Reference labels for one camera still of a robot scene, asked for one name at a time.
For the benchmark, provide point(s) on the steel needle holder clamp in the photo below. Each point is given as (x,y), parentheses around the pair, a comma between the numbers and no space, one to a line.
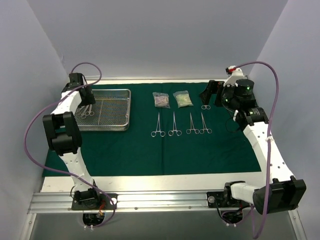
(158,130)

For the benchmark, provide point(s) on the steel mesh instrument tray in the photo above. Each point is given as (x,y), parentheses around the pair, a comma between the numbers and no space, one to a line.
(111,111)

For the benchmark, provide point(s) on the green surgical drape cloth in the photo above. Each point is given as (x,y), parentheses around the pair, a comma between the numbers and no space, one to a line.
(134,152)

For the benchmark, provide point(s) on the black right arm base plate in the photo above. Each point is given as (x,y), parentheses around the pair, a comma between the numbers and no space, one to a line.
(218,199)

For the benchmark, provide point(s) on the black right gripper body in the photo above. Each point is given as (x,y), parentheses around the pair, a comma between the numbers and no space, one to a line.
(218,92)

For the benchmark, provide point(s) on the steel forceps clamp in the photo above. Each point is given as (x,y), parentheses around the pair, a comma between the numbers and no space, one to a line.
(174,130)

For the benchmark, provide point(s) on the back aluminium rail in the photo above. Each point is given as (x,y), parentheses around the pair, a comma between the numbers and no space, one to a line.
(151,80)

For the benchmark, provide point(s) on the purple packet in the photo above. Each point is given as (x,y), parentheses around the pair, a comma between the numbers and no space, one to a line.
(161,100)

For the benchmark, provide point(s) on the steel haemostat clamp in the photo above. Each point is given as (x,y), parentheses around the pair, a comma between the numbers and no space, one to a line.
(192,127)

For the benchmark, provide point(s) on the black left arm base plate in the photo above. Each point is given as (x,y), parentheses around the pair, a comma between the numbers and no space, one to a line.
(90,202)

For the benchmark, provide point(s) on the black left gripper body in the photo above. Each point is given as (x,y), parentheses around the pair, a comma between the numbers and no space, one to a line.
(85,94)

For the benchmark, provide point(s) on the long steel scissors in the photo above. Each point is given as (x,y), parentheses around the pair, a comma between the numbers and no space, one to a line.
(88,112)

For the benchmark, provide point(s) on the aluminium frame rail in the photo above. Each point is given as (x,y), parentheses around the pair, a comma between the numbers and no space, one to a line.
(128,201)

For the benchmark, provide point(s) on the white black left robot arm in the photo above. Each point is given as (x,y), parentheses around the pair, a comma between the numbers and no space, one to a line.
(64,138)

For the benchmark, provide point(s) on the green packet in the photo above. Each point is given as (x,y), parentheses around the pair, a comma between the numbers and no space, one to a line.
(183,99)

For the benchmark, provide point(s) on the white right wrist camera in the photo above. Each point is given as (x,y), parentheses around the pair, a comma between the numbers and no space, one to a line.
(234,73)

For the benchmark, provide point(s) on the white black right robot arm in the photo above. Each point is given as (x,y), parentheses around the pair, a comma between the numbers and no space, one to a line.
(282,191)

